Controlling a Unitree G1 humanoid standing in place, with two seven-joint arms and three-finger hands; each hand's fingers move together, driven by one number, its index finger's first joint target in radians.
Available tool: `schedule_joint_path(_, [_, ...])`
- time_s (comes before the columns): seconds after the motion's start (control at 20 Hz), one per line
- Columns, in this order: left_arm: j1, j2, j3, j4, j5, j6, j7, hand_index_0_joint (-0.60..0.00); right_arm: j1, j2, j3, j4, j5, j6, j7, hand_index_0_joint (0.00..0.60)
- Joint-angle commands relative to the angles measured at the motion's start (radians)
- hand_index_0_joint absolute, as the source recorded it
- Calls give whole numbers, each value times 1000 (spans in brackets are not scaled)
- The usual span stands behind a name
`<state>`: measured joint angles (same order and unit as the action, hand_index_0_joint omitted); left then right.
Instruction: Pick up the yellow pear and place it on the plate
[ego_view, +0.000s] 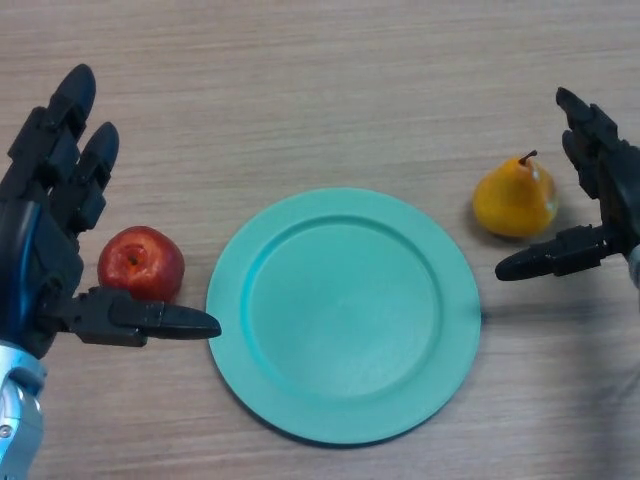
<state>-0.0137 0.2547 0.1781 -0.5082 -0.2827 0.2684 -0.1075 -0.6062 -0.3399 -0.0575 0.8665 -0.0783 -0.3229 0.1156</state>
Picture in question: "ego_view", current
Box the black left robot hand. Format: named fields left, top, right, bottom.
left=0, top=63, right=223, bottom=359

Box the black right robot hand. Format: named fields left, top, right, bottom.
left=494, top=87, right=640, bottom=284

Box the yellow pear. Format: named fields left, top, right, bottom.
left=472, top=149, right=559, bottom=239

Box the green round plate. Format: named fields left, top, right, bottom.
left=205, top=187, right=483, bottom=446

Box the red apple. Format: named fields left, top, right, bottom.
left=97, top=225, right=186, bottom=303

